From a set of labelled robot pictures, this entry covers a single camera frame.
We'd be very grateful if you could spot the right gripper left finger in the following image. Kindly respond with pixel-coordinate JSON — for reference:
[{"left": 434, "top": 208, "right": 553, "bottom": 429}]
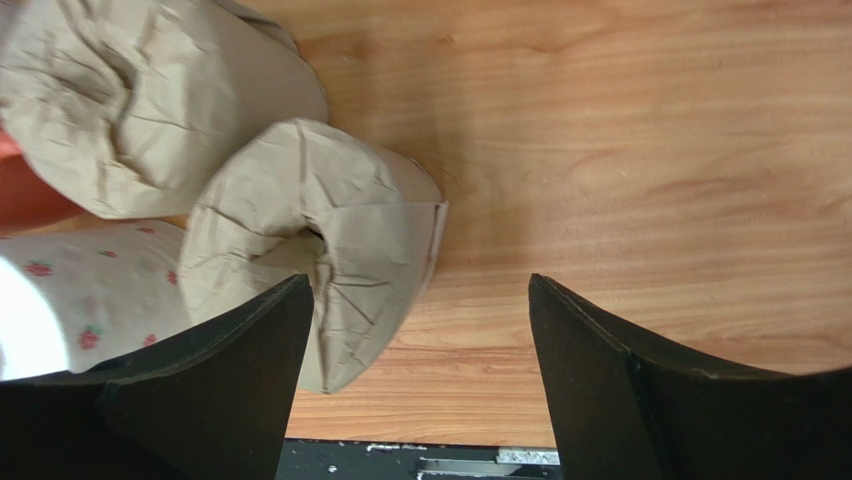
[{"left": 1, "top": 275, "right": 314, "bottom": 479}]

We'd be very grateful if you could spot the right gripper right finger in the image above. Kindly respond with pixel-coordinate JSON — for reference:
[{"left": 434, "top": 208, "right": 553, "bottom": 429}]
[{"left": 528, "top": 274, "right": 851, "bottom": 479}]

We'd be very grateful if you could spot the white paper roll front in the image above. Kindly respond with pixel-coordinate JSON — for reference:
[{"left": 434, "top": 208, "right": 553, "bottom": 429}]
[{"left": 1, "top": 220, "right": 192, "bottom": 381}]

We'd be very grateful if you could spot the brown wrapped roll front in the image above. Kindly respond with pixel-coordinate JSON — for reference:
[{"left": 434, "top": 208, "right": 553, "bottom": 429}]
[{"left": 178, "top": 118, "right": 447, "bottom": 394}]

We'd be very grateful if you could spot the brown wrapped roll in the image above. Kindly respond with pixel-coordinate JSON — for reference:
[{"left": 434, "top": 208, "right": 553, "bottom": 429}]
[
  {"left": 1, "top": 0, "right": 329, "bottom": 219},
  {"left": 178, "top": 118, "right": 447, "bottom": 394}
]

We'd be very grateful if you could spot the brown wrapped roll back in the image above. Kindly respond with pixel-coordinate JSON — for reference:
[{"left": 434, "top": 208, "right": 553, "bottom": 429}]
[{"left": 1, "top": 0, "right": 329, "bottom": 219}]

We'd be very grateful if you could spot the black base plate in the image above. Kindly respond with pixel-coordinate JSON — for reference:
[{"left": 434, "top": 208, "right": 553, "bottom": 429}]
[{"left": 276, "top": 439, "right": 564, "bottom": 480}]

